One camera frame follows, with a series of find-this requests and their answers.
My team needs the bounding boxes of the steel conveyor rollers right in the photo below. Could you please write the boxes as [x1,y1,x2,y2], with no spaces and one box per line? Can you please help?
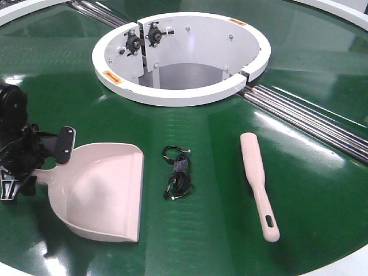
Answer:
[238,85,367,164]

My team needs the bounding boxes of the orange warning sticker left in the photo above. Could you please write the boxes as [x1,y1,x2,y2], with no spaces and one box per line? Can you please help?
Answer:
[103,70,122,85]

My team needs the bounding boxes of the white outer conveyor rim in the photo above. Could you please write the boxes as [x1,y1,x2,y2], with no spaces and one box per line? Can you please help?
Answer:
[1,1,367,31]

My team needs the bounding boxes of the orange warning sticker right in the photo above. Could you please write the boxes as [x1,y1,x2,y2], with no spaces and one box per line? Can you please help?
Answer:
[229,18,247,26]

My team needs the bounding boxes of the orange warning sticker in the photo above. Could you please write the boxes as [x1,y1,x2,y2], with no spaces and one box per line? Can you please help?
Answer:
[103,70,122,85]
[229,18,247,26]

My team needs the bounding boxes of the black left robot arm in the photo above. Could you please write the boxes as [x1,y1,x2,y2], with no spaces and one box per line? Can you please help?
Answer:
[1,82,57,205]

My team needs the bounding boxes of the black bearing mount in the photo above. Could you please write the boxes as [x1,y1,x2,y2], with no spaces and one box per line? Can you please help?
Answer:
[147,21,162,48]
[124,29,141,56]

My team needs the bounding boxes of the left black bearing mount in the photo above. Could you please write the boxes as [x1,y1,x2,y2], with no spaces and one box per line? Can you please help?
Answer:
[124,29,141,56]

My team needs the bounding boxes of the black cable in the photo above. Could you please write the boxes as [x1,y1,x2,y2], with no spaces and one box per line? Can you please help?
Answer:
[162,145,193,201]

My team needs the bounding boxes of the right black bearing mount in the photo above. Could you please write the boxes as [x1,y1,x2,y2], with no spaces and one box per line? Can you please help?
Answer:
[147,21,162,48]

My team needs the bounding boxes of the pink plastic dustpan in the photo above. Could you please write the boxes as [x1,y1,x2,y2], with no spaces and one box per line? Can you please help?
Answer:
[33,143,144,242]

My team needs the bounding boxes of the steel conveyor rollers left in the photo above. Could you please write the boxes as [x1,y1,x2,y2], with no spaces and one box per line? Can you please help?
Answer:
[69,1,128,28]

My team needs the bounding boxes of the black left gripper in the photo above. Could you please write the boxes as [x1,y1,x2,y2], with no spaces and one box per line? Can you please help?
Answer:
[1,124,58,204]

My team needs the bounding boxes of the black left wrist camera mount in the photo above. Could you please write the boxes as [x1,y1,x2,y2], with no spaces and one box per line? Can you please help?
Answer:
[38,126,76,165]

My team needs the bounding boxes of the steel conveyor rollers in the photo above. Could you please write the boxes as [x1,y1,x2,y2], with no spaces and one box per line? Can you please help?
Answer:
[69,1,128,28]
[238,85,367,164]

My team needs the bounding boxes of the white inner conveyor ring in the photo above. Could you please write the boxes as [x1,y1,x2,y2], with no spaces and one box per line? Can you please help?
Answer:
[91,11,272,108]

